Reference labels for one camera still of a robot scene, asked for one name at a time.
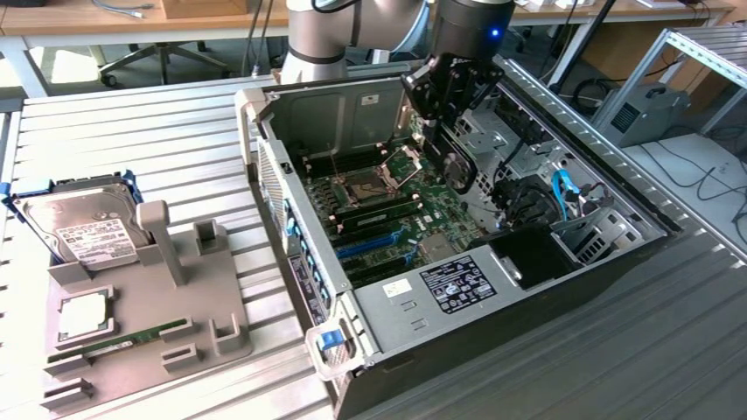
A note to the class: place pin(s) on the blue case latch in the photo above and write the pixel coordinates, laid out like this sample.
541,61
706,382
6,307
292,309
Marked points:
330,340

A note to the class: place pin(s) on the grey control box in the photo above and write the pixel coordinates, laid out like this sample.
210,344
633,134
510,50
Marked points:
648,114

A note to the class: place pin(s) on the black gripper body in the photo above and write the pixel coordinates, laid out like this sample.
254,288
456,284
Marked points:
473,30

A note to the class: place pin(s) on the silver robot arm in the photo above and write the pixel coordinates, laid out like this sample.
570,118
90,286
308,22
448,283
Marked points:
316,44

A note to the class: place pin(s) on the thin socket locking lever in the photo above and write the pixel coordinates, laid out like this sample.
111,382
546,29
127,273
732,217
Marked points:
334,162

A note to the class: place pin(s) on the long wooden desk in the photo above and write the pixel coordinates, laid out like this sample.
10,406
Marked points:
554,13

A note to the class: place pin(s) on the grey power supply unit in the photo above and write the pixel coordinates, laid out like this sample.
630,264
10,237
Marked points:
397,315

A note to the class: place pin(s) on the green RAM stick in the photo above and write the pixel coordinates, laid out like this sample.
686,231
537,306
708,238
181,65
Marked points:
117,345

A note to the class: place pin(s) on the white side table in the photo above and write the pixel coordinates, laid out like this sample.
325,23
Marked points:
672,175

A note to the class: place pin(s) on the CPU socket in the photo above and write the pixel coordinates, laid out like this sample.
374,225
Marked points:
365,188

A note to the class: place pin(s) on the green motherboard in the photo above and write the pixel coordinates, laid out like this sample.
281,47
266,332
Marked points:
444,214

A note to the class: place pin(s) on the silver disk bay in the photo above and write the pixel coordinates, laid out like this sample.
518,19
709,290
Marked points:
596,236

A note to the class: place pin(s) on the silver hard disk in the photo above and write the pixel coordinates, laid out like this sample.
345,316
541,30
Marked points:
77,219

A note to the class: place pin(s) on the installed black RAM stick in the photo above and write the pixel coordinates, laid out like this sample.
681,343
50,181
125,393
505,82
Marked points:
380,216

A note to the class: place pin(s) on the office chair with grey base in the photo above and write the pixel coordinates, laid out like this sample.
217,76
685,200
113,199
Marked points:
163,57

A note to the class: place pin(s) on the brown cardboard box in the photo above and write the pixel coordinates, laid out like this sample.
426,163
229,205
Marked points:
200,9

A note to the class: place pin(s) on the office chair with black base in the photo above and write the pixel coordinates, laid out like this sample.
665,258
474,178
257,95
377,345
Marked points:
521,37

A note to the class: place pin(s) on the blue expansion slot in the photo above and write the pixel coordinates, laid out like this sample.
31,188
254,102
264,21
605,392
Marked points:
362,247

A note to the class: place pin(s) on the aluminium frame shelf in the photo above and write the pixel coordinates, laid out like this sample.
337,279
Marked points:
713,48

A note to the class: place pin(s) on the grey chipset heatsink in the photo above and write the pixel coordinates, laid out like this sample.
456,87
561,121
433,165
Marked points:
438,247

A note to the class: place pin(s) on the silver CPU chip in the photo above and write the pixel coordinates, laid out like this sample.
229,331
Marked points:
85,317

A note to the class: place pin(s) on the black graphics card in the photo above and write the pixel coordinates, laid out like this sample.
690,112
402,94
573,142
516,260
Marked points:
458,170

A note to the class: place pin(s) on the grey parts rack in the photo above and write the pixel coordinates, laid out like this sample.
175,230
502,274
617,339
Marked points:
146,302

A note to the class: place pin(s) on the open grey PC case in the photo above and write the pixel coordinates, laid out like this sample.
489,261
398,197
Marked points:
328,109

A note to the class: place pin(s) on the metal socket cover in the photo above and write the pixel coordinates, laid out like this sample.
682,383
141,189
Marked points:
404,168

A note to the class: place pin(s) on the silver perforated drive cage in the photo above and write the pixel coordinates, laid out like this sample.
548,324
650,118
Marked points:
488,175

